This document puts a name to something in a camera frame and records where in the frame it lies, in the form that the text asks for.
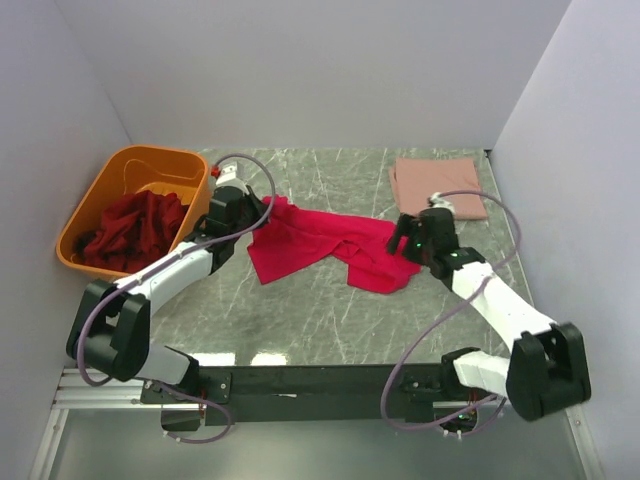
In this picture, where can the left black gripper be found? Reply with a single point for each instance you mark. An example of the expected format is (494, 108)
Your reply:
(250, 205)

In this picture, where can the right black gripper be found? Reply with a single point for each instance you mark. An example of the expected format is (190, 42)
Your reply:
(407, 233)

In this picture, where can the bright pink t shirt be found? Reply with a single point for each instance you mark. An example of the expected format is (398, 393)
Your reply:
(296, 238)

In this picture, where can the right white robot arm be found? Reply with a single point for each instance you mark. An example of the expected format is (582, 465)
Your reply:
(546, 370)

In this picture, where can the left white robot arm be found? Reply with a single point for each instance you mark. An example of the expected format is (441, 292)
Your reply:
(110, 336)

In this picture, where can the folded light pink t shirt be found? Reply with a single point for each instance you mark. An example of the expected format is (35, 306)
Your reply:
(414, 181)

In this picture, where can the orange plastic basket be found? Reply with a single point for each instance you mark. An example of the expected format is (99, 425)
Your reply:
(161, 170)

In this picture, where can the dark red t shirt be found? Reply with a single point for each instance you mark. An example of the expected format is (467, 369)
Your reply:
(135, 231)

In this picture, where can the black base beam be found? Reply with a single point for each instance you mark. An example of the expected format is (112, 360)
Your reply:
(325, 393)

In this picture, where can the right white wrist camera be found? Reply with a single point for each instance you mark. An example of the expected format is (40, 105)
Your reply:
(438, 201)

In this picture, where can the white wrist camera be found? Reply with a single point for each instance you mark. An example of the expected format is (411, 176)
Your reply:
(438, 201)
(225, 174)

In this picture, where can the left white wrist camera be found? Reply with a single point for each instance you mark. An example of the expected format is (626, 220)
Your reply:
(225, 174)

